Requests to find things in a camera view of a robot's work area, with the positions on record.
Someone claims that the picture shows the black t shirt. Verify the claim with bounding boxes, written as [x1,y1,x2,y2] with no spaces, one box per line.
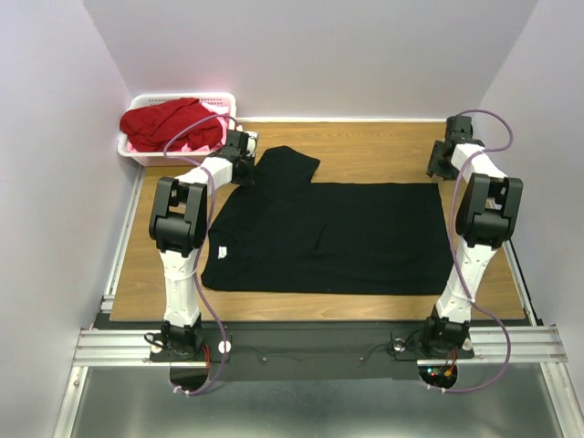
[202,146,453,296]

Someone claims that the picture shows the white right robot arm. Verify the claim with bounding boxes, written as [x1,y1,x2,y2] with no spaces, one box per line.
[420,109,524,356]

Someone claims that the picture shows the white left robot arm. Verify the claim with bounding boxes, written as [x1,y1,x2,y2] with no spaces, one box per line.
[147,130,258,360]

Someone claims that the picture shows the white plastic laundry basket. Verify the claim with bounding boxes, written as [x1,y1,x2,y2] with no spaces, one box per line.
[118,92,236,167]

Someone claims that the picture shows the red t shirt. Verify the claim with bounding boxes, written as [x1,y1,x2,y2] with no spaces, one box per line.
[120,97,224,151]

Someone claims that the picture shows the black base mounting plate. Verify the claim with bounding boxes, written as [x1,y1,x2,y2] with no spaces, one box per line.
[90,320,475,382]

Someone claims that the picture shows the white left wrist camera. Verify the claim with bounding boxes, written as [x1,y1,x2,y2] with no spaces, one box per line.
[245,130,258,156]

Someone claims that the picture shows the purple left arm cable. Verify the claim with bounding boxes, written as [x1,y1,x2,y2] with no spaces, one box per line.
[162,112,245,397]

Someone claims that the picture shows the aluminium frame rail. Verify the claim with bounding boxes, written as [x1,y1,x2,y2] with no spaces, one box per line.
[53,167,149,437]

